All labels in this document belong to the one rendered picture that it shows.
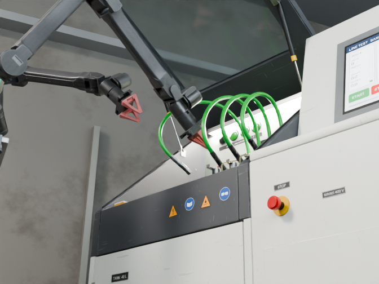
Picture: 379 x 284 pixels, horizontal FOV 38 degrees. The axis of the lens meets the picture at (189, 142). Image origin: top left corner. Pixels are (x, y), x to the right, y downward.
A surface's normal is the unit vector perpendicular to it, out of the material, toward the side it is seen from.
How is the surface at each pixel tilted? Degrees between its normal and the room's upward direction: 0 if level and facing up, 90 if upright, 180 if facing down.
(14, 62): 109
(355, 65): 76
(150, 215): 90
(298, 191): 90
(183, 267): 90
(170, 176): 90
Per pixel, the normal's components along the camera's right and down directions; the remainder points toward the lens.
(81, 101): 0.40, -0.38
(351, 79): -0.67, -0.52
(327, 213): -0.70, -0.31
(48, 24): 0.55, -0.05
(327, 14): -0.01, 0.91
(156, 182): 0.72, -0.29
